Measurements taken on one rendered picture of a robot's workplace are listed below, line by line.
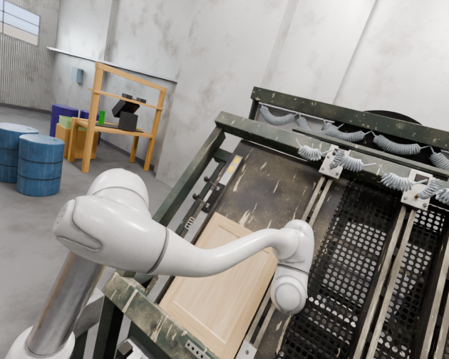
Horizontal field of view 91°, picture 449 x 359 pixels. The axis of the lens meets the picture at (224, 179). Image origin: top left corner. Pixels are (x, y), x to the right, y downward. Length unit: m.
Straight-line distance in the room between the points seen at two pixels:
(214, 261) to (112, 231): 0.24
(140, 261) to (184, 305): 0.86
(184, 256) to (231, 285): 0.75
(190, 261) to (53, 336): 0.46
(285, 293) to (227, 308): 0.56
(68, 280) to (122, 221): 0.31
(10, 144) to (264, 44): 4.32
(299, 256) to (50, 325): 0.71
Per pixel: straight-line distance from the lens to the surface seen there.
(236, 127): 1.48
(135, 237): 0.44
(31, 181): 4.19
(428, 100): 4.46
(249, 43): 4.74
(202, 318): 1.26
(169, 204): 1.39
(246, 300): 1.21
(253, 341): 1.20
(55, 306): 0.78
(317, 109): 1.81
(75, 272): 0.69
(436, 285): 1.31
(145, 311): 1.35
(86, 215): 0.43
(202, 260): 0.53
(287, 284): 0.72
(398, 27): 4.73
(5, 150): 4.55
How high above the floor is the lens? 1.88
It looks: 15 degrees down
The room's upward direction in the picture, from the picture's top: 18 degrees clockwise
